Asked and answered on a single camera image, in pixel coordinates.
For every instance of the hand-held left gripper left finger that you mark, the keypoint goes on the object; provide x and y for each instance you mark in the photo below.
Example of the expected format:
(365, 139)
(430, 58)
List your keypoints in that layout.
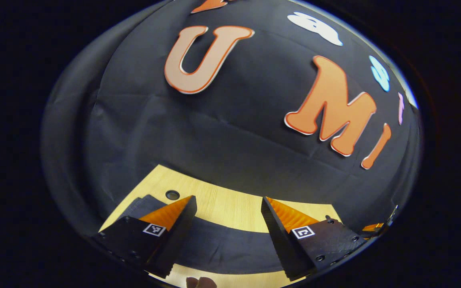
(130, 240)

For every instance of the black backdrop cloth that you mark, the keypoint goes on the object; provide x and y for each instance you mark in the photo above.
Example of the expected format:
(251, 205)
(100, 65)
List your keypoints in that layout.
(234, 132)

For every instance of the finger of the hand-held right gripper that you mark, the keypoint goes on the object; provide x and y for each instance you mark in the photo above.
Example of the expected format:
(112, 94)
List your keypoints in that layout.
(372, 227)

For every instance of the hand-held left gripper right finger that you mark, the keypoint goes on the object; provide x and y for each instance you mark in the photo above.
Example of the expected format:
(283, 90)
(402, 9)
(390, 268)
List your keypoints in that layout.
(326, 240)

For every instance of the black jeans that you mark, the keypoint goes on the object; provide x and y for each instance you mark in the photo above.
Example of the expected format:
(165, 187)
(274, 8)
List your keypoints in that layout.
(226, 248)

